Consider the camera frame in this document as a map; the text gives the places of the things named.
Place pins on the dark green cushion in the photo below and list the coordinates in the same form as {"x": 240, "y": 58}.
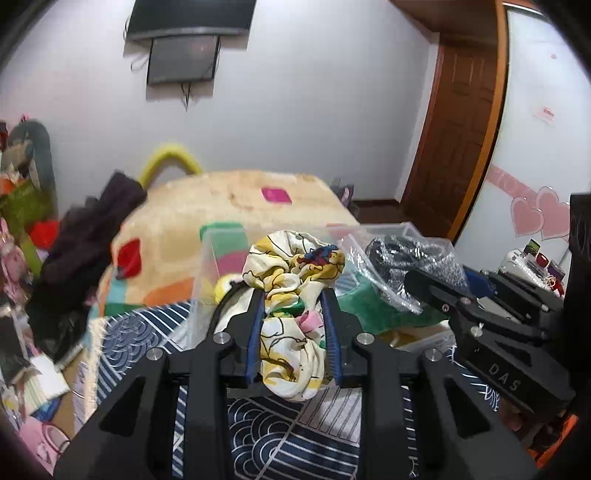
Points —
{"x": 39, "y": 143}

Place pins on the small black wall monitor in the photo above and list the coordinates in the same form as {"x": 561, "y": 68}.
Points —
{"x": 182, "y": 60}

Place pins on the red and white sticker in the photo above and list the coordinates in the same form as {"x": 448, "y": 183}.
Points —
{"x": 544, "y": 115}

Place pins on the black wall television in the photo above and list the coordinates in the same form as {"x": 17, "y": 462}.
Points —
{"x": 194, "y": 16}

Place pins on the white sliding wardrobe door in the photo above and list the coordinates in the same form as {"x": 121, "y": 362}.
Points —
{"x": 545, "y": 69}

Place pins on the white stickered appliance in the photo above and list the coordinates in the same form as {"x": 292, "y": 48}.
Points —
{"x": 517, "y": 267}

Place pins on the green cloth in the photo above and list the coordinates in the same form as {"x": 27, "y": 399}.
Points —
{"x": 383, "y": 307}

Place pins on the yellow foam arch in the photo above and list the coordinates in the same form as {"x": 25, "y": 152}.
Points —
{"x": 161, "y": 154}

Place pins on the dark clothing pile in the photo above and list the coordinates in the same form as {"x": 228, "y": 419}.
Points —
{"x": 78, "y": 249}

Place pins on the beige patchwork blanket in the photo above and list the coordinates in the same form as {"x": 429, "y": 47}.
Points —
{"x": 184, "y": 217}

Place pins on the clear plastic bag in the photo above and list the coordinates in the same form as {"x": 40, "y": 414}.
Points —
{"x": 406, "y": 254}

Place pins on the clear plastic box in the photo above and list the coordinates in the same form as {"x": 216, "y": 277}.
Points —
{"x": 207, "y": 258}

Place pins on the blue wave patterned cloth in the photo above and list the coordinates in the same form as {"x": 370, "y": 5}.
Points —
{"x": 263, "y": 438}

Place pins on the yellow plush ball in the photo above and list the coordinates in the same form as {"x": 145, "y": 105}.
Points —
{"x": 224, "y": 290}

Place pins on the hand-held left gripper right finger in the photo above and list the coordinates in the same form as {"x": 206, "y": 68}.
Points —
{"x": 330, "y": 341}

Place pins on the stack of papers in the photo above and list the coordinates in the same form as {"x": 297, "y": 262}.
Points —
{"x": 37, "y": 383}

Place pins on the cream floral cloth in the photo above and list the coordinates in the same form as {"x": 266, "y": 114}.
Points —
{"x": 288, "y": 277}

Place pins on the wooden overhead cabinet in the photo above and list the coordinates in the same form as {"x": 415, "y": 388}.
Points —
{"x": 438, "y": 11}

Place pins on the pink rabbit toy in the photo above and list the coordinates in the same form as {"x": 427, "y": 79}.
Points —
{"x": 11, "y": 263}

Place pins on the red cloth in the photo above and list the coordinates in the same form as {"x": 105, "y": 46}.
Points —
{"x": 45, "y": 233}

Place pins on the pink heart sticker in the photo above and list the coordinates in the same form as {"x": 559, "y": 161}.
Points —
{"x": 549, "y": 212}

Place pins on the grey slipper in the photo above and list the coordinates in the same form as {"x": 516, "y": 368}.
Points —
{"x": 344, "y": 191}

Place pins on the red cup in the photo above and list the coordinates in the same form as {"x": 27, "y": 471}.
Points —
{"x": 542, "y": 260}

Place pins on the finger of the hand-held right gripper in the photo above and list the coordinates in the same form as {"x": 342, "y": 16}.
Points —
{"x": 517, "y": 295}
{"x": 429, "y": 288}

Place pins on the brown wooden door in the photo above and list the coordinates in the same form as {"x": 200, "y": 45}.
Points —
{"x": 452, "y": 147}

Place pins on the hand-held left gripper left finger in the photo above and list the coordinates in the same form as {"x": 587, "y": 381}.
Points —
{"x": 256, "y": 341}

